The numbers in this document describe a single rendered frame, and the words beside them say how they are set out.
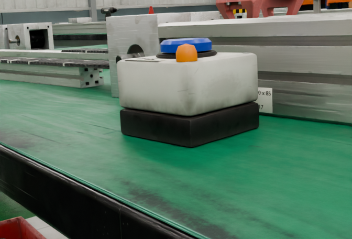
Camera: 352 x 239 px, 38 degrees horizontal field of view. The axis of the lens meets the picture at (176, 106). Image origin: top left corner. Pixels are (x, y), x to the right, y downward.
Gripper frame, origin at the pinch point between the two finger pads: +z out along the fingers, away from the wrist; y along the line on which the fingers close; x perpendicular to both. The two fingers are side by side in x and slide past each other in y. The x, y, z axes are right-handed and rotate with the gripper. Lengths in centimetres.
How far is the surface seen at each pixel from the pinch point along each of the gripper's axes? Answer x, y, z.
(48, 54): 56, -2, 2
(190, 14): -4.5, -18.9, -4.6
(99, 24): 282, 174, -2
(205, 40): -18.4, -31.8, -2.7
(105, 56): 35.2, -2.1, 2.2
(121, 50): 1.9, -24.0, -1.1
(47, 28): 88, 17, -3
